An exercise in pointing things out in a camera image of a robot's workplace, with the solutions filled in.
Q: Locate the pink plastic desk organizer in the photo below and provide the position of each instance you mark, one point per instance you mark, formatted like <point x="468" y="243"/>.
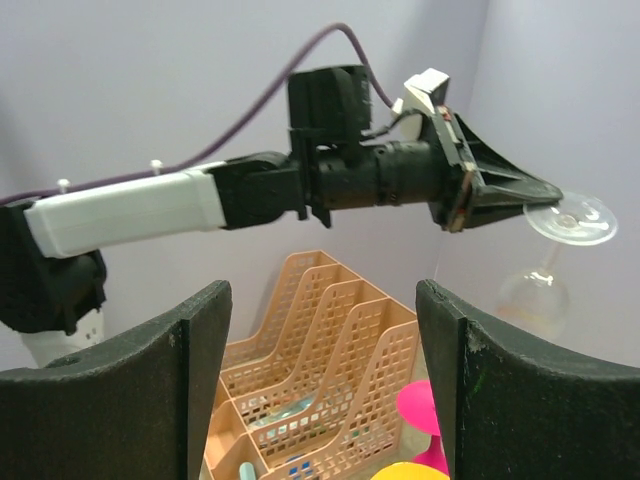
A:
<point x="311" y="395"/>

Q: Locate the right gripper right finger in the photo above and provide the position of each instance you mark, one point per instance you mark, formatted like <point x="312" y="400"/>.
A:
<point x="511" y="405"/>

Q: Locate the yellow plastic goblet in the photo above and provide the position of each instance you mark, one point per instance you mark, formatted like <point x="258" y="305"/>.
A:
<point x="409" y="471"/>

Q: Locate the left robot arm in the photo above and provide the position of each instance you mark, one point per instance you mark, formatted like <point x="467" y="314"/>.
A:
<point x="52" y="271"/>

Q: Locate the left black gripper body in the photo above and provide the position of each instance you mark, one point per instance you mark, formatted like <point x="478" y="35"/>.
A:
<point x="393" y="173"/>

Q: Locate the clear wine glass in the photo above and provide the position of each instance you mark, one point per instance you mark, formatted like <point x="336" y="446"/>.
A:
<point x="536" y="300"/>

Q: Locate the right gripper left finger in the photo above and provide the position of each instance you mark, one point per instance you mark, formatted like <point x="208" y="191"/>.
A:
<point x="136" y="406"/>

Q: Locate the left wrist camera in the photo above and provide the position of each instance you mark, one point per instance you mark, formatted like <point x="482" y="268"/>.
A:
<point x="421" y="92"/>

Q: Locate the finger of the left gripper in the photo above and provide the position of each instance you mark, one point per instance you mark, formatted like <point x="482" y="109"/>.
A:
<point x="478" y="186"/>

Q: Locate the pink plastic goblet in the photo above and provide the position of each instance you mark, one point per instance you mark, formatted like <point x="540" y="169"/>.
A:
<point x="416" y="405"/>

